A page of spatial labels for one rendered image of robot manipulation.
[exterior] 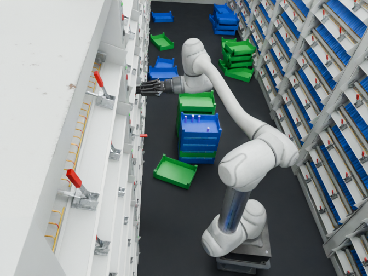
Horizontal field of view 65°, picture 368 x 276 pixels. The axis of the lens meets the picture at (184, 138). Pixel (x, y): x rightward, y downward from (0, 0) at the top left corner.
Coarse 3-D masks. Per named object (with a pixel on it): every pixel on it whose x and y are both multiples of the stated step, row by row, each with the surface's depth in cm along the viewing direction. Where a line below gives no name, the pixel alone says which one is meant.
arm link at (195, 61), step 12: (192, 48) 131; (192, 60) 133; (204, 60) 132; (192, 72) 138; (204, 72) 131; (216, 72) 129; (216, 84) 129; (228, 96) 128; (228, 108) 129; (240, 108) 128; (240, 120) 125; (252, 120) 122; (252, 132) 119
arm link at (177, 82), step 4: (180, 76) 149; (172, 80) 147; (176, 80) 147; (180, 80) 146; (172, 84) 148; (176, 84) 146; (180, 84) 146; (172, 88) 148; (176, 88) 147; (180, 88) 147; (176, 92) 149; (180, 92) 149; (184, 92) 149
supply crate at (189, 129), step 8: (200, 120) 237; (208, 120) 238; (216, 120) 237; (184, 128) 218; (192, 128) 230; (200, 128) 230; (216, 128) 232; (184, 136) 223; (192, 136) 223; (200, 136) 224; (208, 136) 224; (216, 136) 225
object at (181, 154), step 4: (180, 152) 236; (184, 152) 243; (180, 156) 239; (184, 156) 239; (188, 156) 240; (192, 156) 240; (196, 156) 240; (200, 156) 240; (204, 156) 241; (208, 156) 241; (212, 156) 241
